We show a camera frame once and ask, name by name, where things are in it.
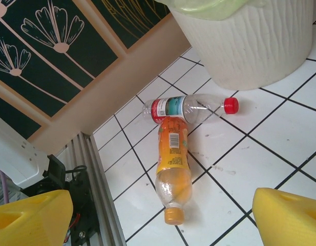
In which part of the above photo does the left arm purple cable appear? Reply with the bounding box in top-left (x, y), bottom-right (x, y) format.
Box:
top-left (0, 170), bottom-right (9, 204)

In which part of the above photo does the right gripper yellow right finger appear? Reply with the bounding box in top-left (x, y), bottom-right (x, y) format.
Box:
top-left (251, 187), bottom-right (316, 246)

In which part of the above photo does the aluminium mounting rail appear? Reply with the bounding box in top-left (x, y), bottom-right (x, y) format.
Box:
top-left (65, 132), bottom-right (128, 246)

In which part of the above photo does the red cap clear bottle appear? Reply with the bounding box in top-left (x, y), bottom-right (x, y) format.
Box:
top-left (141, 93), bottom-right (240, 126)

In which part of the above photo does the large orange juice bottle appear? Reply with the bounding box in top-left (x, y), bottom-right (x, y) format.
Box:
top-left (155, 116), bottom-right (193, 226)

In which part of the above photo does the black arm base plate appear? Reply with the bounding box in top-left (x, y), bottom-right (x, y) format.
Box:
top-left (19, 153), bottom-right (101, 246)

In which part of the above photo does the white ribbed plastic bin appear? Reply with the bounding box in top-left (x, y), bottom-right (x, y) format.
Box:
top-left (170, 0), bottom-right (313, 90)

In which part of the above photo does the white trash bin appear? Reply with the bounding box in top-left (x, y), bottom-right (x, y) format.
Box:
top-left (157, 0), bottom-right (266, 21)

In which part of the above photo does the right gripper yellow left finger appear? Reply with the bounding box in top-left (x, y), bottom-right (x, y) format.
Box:
top-left (0, 189), bottom-right (74, 246)

